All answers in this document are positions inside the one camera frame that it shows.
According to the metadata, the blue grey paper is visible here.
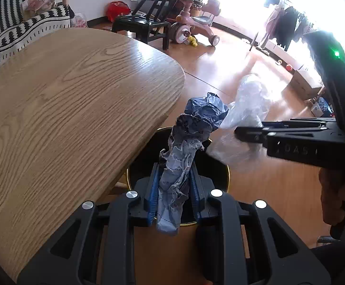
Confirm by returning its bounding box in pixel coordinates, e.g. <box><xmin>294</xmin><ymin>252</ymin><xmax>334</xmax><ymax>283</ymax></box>
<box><xmin>156</xmin><ymin>92</ymin><xmax>229</xmax><ymax>235</ymax></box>

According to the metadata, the clear plastic bag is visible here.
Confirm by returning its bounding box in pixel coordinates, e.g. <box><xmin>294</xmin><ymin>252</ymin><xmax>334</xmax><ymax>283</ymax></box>
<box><xmin>207</xmin><ymin>74</ymin><xmax>272</xmax><ymax>172</ymax></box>

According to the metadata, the pink patterned cushion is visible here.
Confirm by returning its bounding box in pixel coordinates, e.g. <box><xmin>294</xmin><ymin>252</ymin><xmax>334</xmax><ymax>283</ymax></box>
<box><xmin>21</xmin><ymin>0</ymin><xmax>68</xmax><ymax>13</ymax></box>

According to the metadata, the black white striped sofa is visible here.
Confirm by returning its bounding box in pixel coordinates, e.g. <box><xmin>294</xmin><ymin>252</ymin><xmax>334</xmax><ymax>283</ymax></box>
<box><xmin>0</xmin><ymin>0</ymin><xmax>71</xmax><ymax>65</ymax></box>

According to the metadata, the black wooden chair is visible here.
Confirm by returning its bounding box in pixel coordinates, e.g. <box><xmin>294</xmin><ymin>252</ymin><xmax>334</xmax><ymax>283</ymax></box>
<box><xmin>111</xmin><ymin>0</ymin><xmax>178</xmax><ymax>50</ymax></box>

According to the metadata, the cardboard box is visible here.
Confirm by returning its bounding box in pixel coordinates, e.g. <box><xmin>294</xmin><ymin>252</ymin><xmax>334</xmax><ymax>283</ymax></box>
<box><xmin>289</xmin><ymin>70</ymin><xmax>323</xmax><ymax>100</ymax></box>

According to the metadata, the white red plastic bag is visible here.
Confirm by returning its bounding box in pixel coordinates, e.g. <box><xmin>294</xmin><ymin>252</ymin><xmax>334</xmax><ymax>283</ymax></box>
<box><xmin>70</xmin><ymin>13</ymin><xmax>88</xmax><ymax>28</ymax></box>

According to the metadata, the pink kids tricycle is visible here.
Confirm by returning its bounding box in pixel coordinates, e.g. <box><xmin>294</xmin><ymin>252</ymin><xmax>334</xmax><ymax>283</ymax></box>
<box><xmin>169</xmin><ymin>0</ymin><xmax>221</xmax><ymax>47</ymax></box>

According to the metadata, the right hand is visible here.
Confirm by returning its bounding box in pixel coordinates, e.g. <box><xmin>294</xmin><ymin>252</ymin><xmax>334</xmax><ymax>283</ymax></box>
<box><xmin>319</xmin><ymin>168</ymin><xmax>345</xmax><ymax>226</ymax></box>

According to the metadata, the clothes rack with clothes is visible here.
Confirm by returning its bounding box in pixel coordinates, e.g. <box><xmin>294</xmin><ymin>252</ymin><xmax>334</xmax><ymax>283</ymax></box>
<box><xmin>256</xmin><ymin>0</ymin><xmax>314</xmax><ymax>55</ymax></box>

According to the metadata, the yellow toy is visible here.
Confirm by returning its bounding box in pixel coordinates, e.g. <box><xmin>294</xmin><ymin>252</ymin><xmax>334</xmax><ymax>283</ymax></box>
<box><xmin>187</xmin><ymin>35</ymin><xmax>198</xmax><ymax>47</ymax></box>

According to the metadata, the black gold-rimmed trash bin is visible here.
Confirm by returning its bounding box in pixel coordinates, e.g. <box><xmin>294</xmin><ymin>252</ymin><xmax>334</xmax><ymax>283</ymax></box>
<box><xmin>126</xmin><ymin>127</ymin><xmax>230</xmax><ymax>192</ymax></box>

